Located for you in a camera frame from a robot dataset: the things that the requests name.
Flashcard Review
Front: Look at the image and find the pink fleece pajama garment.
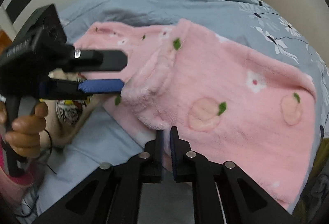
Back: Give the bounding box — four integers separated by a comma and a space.
75, 19, 317, 208

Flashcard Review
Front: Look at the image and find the person's left hand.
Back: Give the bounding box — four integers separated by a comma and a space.
5, 102, 50, 158

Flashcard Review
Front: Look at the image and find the beige yellow fuzzy sweater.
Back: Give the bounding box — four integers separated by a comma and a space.
47, 70, 104, 149

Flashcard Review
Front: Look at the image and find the black thread on duvet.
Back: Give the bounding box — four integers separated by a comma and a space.
40, 129, 57, 175

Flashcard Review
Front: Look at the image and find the dark grey folded garment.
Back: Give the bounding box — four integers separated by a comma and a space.
293, 138, 328, 223

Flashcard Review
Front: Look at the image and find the blue floral duvet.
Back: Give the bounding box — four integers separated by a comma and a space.
19, 0, 328, 223

